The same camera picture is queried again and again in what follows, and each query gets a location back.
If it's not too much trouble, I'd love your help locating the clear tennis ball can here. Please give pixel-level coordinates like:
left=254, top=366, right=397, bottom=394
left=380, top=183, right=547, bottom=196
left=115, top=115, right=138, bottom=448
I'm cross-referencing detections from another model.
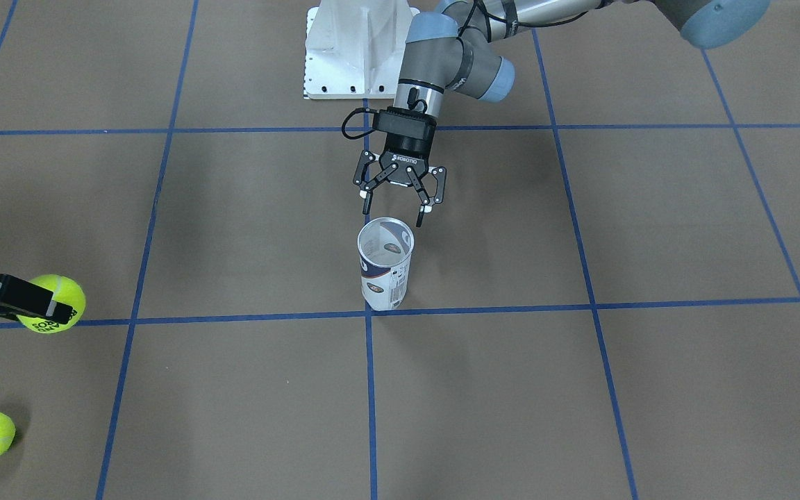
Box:
left=358, top=217, right=415, bottom=311

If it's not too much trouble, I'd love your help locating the black camera cable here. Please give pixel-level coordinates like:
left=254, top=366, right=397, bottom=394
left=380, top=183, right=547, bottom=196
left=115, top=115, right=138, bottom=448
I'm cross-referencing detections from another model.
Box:
left=341, top=107, right=381, bottom=141

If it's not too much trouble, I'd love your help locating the white pedestal column base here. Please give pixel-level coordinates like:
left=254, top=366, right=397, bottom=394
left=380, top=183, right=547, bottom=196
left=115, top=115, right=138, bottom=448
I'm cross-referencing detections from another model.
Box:
left=303, top=1, right=419, bottom=99

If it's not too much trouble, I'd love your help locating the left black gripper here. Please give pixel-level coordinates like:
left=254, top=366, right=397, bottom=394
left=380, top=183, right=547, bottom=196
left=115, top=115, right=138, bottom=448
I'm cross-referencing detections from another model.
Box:
left=353, top=107, right=447, bottom=228

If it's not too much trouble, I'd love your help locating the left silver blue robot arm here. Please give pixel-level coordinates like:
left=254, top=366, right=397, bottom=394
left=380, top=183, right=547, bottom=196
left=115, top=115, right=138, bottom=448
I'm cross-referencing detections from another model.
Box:
left=353, top=1, right=608, bottom=224

